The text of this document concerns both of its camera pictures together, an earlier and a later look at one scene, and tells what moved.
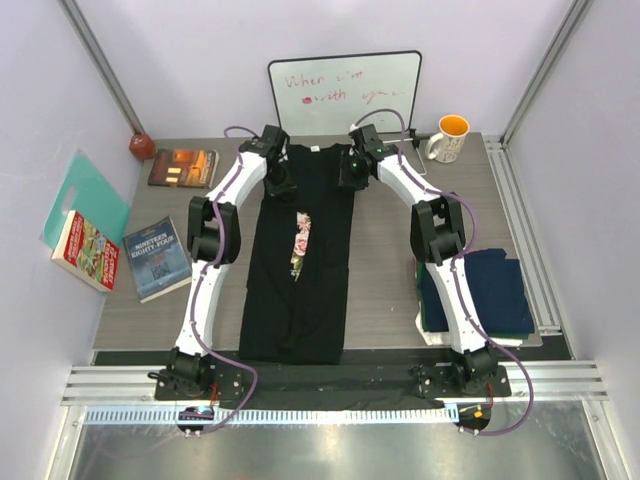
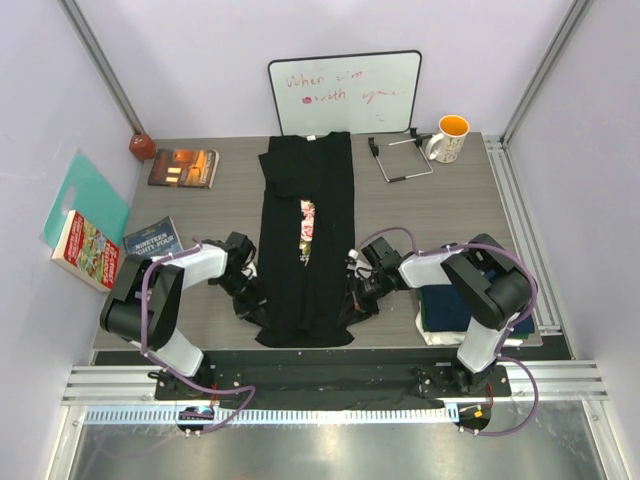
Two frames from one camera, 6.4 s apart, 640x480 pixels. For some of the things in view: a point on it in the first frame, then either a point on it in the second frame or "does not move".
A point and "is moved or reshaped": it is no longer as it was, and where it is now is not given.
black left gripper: x=288 y=187 -> x=254 y=303
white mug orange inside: x=452 y=131 does not move
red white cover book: x=88 y=253 does not move
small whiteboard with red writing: x=328 y=94 does not move
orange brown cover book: x=187 y=168 does not move
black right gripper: x=344 y=180 -> x=358 y=301
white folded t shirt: x=444 y=337 does not move
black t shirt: x=295 y=309 is moved or reshaped
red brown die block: x=142 y=146 does not move
